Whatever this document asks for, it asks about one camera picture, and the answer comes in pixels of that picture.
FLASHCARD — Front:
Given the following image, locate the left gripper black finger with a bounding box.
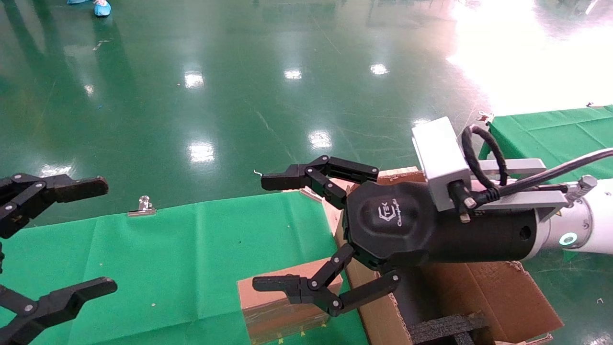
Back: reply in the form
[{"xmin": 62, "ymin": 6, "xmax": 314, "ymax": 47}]
[
  {"xmin": 0, "ymin": 277, "xmax": 118, "ymax": 345},
  {"xmin": 0, "ymin": 173, "xmax": 109, "ymax": 239}
]

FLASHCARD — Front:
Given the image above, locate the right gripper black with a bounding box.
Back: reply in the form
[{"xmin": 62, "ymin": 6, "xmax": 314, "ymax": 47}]
[{"xmin": 252, "ymin": 155, "xmax": 537, "ymax": 318}]

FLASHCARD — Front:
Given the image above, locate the small brown cardboard box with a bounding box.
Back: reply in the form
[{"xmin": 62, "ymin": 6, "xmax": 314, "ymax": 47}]
[{"xmin": 237, "ymin": 259, "xmax": 344, "ymax": 345}]

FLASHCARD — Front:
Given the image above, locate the large open cardboard carton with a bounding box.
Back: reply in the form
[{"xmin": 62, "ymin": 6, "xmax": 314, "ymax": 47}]
[{"xmin": 330, "ymin": 167, "xmax": 565, "ymax": 345}]

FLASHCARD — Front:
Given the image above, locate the green table cloth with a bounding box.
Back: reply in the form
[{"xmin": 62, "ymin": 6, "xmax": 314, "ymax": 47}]
[{"xmin": 0, "ymin": 192, "xmax": 369, "ymax": 345}]

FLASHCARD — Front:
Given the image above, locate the black foam insert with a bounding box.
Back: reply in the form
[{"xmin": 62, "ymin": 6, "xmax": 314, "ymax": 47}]
[{"xmin": 407, "ymin": 311, "xmax": 490, "ymax": 345}]

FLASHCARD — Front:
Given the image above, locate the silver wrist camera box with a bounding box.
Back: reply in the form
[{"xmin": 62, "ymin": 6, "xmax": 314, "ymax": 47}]
[{"xmin": 412, "ymin": 116, "xmax": 472, "ymax": 212}]

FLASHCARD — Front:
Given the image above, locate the black camera cable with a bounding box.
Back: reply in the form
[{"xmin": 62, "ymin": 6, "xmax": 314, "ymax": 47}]
[{"xmin": 461, "ymin": 125, "xmax": 613, "ymax": 207}]

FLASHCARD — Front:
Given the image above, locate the silver camera mount bracket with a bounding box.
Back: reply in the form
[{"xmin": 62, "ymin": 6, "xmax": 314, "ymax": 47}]
[{"xmin": 472, "ymin": 158, "xmax": 570, "ymax": 223}]

